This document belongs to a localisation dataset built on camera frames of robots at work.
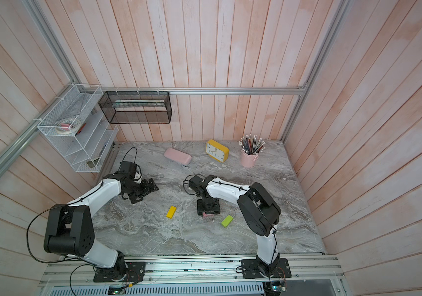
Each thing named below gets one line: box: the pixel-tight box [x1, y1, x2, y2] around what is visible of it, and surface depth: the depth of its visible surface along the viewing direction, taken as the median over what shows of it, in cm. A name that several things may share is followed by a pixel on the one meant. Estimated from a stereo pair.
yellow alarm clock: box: [205, 138, 231, 163], surface depth 110 cm
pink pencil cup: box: [239, 149, 259, 168], surface depth 103 cm
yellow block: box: [165, 205, 177, 219], surface depth 92 cm
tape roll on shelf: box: [55, 117, 81, 135], surface depth 76 cm
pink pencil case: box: [163, 148, 193, 166], surface depth 113 cm
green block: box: [220, 214, 234, 228], surface depth 88 cm
